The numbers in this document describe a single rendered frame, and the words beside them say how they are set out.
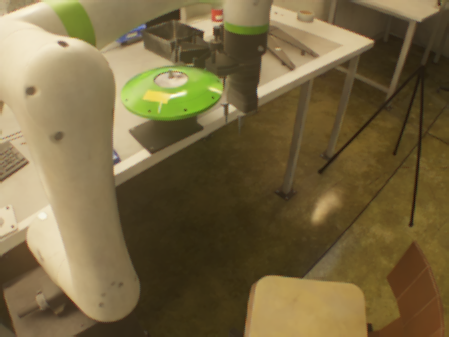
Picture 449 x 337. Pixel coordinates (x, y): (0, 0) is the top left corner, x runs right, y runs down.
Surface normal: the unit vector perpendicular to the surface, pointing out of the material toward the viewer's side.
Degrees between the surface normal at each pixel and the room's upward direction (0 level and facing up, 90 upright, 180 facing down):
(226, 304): 0
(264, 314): 0
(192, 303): 0
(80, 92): 68
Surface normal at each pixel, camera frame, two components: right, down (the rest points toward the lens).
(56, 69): 0.36, -0.11
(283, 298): 0.02, -0.73
